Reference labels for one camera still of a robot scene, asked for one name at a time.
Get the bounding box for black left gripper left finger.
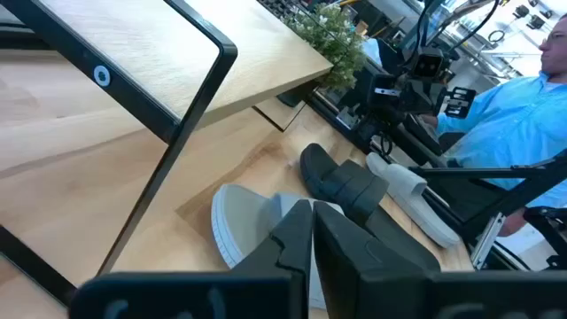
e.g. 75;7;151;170
70;198;314;319

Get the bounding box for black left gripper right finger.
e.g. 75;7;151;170
315;201;567;319

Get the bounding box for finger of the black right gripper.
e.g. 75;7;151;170
442;87;478;120

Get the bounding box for grey rubber slide sandal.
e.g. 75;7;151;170
211;183;346;311
365;152;462;249

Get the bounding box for black rubber slide sandal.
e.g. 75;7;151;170
299;142;442;272

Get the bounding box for person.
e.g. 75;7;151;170
418;12;567;238

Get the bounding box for small green potted plant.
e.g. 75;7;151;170
276;3;368;108

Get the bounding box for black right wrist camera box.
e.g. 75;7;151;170
411;46;447;81

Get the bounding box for wooden shelf black metal frame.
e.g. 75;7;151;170
0;0;334;307

